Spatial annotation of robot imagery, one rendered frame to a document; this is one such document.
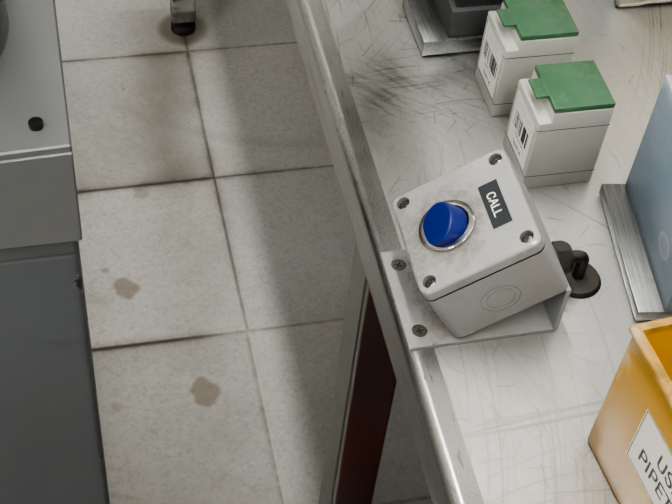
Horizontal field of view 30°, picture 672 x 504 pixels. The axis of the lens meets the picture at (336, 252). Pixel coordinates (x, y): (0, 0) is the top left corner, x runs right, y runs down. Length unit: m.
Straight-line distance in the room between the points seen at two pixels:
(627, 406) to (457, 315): 0.11
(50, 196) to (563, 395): 0.30
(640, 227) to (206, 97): 1.40
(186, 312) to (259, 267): 0.13
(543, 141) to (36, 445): 0.42
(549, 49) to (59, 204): 0.32
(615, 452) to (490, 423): 0.07
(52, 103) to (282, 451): 1.03
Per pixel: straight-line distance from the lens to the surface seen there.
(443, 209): 0.67
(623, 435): 0.64
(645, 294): 0.74
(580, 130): 0.77
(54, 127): 0.69
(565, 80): 0.77
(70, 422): 0.90
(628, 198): 0.79
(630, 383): 0.62
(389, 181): 0.78
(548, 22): 0.81
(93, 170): 1.99
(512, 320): 0.72
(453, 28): 0.86
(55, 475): 0.96
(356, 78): 0.84
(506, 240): 0.66
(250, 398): 1.72
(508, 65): 0.80
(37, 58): 0.73
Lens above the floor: 1.44
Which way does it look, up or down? 50 degrees down
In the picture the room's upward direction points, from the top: 7 degrees clockwise
